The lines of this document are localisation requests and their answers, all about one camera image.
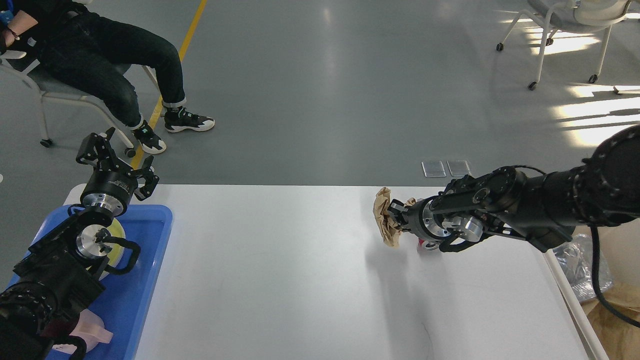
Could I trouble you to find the crushed red can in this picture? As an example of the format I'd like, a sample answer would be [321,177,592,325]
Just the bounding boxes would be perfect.
[418,239,442,251]

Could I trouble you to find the chair caster leg left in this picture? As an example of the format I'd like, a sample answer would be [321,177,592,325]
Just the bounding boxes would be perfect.
[0,47,161,159]

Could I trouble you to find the brown paper bag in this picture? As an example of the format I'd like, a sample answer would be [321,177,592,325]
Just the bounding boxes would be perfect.
[581,282,640,360]

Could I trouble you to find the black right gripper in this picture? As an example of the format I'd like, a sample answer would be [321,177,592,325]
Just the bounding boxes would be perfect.
[387,197,453,243]

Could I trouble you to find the aluminium foil tray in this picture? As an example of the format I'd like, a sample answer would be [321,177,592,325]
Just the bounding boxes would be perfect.
[553,233,597,303]

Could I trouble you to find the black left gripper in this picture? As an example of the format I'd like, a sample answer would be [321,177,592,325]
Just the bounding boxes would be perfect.
[75,127,160,210]

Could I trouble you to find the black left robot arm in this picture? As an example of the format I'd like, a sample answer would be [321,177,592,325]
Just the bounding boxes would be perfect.
[0,127,159,360]

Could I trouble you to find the white plastic bin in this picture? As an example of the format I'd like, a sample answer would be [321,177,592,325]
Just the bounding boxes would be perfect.
[544,221,640,360]

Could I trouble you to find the brown paper ball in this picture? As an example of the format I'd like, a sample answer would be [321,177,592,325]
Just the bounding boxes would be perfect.
[372,186,401,248]

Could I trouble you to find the seated person in black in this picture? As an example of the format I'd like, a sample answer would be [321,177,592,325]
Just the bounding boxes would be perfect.
[7,0,186,128]

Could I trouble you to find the yellow plastic plate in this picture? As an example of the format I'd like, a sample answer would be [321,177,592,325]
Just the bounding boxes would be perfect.
[96,219,126,268]

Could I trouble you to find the pink mug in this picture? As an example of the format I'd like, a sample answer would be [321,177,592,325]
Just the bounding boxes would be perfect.
[48,309,114,353]

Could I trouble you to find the black white sneaker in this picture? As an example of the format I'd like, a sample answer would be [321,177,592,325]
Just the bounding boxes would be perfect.
[131,118,167,155]
[164,106,215,133]

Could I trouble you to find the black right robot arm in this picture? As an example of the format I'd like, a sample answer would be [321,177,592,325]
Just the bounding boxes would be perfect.
[382,125,640,327]

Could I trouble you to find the white office chair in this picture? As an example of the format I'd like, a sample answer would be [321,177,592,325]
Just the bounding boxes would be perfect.
[495,0,632,91]

